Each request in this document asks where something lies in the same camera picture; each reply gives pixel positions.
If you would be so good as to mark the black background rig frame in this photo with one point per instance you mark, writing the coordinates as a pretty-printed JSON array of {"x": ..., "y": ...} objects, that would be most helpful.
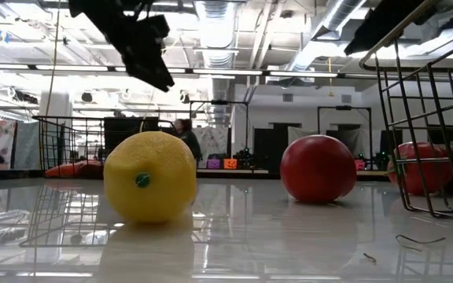
[
  {"x": 218, "y": 102},
  {"x": 344, "y": 107}
]

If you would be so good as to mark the small dark twig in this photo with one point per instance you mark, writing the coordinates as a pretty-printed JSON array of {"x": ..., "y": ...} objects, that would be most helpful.
[{"x": 369, "y": 257}]

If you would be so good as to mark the orange carrot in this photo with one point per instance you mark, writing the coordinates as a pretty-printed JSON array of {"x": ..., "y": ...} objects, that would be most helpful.
[{"x": 65, "y": 170}]

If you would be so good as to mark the person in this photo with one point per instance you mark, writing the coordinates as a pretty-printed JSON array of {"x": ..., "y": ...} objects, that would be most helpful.
[{"x": 189, "y": 137}]

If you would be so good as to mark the dark red vegetable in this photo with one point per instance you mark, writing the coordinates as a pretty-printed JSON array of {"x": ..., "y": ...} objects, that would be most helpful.
[{"x": 92, "y": 171}]

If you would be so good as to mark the red apple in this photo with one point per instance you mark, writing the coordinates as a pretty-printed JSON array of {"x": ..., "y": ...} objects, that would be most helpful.
[{"x": 317, "y": 169}]

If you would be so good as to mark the purple pumpkin bucket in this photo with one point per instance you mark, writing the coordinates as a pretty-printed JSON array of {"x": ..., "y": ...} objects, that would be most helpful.
[{"x": 213, "y": 164}]

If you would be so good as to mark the orange pumpkin bucket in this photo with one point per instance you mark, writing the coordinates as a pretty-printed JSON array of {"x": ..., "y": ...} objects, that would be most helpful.
[{"x": 230, "y": 164}]

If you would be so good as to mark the red tomato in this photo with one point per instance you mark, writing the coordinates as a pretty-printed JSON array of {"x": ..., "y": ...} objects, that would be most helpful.
[{"x": 427, "y": 177}]

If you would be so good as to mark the black background monitor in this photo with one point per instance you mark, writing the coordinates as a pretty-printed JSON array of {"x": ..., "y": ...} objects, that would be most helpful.
[{"x": 128, "y": 135}]

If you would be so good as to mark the black table frame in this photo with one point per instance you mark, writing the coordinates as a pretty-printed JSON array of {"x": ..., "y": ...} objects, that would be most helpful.
[{"x": 10, "y": 174}]

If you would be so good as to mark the pink bucket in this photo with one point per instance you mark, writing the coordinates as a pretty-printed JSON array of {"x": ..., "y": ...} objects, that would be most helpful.
[{"x": 359, "y": 164}]

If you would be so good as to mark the yellow lemon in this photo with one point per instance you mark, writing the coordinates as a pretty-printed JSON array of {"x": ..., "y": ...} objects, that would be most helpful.
[{"x": 149, "y": 177}]

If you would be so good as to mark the thin dark twig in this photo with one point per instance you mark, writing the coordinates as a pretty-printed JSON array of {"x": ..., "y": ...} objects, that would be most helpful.
[{"x": 419, "y": 240}]

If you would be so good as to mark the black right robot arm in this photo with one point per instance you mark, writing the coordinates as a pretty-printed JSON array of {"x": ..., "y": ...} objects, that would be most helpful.
[{"x": 384, "y": 23}]

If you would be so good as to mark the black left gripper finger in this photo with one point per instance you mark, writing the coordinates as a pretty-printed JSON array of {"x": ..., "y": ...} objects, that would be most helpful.
[{"x": 152, "y": 72}]

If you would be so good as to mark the silver ceiling duct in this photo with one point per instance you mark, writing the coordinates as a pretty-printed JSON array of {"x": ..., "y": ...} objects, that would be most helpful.
[{"x": 215, "y": 31}]

